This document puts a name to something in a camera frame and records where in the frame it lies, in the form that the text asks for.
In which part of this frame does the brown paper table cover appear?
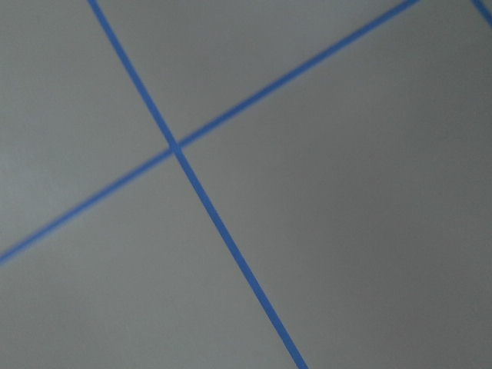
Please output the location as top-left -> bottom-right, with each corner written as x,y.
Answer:
1,1 -> 491,368

